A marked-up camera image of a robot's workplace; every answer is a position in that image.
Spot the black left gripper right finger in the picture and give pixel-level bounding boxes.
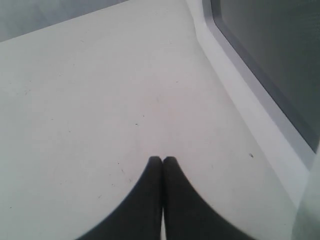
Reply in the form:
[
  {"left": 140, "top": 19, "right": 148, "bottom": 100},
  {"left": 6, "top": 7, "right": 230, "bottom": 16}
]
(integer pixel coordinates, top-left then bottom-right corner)
[{"left": 162, "top": 156, "right": 252, "bottom": 240}]

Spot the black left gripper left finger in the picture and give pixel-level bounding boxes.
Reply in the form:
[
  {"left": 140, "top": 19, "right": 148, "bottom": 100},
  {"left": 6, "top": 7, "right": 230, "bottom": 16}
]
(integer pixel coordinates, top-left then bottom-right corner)
[{"left": 79, "top": 156, "right": 163, "bottom": 240}]

